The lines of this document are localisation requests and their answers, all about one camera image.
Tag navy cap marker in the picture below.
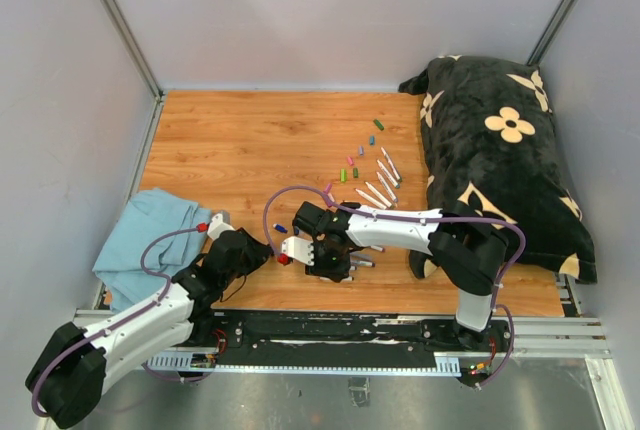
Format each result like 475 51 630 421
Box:
350 260 376 268

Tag small blue pen cap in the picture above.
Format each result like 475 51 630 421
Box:
272 223 288 234

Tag light green cap marker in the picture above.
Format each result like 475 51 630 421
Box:
342 201 361 209

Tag lavender cap marker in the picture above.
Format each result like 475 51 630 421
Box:
376 171 398 204

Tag dark green cap marker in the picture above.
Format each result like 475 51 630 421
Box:
381 147 402 184

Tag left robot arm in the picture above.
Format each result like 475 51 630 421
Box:
25 229 273 429

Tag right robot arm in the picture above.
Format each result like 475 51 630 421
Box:
279 201 508 350

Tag light blue cloth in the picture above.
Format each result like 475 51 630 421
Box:
93 188 212 313

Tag black floral pillow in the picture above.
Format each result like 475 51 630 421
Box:
398 55 598 284

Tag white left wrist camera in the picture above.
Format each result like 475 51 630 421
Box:
196 211 234 240

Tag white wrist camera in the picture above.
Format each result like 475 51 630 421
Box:
196 211 234 240
278 236 314 266

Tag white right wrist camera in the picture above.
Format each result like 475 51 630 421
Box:
278 236 314 266

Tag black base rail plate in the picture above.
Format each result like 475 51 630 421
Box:
188 309 512 369

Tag aluminium frame rails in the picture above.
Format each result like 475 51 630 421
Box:
67 315 634 429

